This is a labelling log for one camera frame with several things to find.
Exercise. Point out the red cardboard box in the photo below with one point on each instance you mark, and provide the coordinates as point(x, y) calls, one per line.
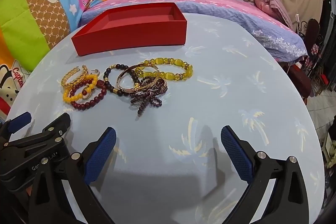
point(131, 37)

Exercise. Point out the pink quilted cloth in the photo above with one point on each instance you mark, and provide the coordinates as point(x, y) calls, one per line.
point(267, 1)

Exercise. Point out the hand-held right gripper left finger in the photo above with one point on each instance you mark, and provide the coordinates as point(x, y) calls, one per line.
point(101, 153)

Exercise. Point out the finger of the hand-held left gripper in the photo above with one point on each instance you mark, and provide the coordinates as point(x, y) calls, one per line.
point(19, 121)
point(59, 123)

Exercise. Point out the dark metal chair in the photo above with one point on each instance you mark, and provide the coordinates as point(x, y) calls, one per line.
point(313, 29)

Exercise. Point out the rose gold bangle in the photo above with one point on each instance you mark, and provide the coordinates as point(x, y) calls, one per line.
point(126, 72)

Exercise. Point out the dark red stool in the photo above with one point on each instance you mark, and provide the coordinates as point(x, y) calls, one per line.
point(299, 79)

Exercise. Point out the small hoop earring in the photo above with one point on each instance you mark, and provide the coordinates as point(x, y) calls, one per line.
point(97, 72)

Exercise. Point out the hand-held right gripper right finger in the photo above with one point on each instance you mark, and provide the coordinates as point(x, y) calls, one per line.
point(236, 153)

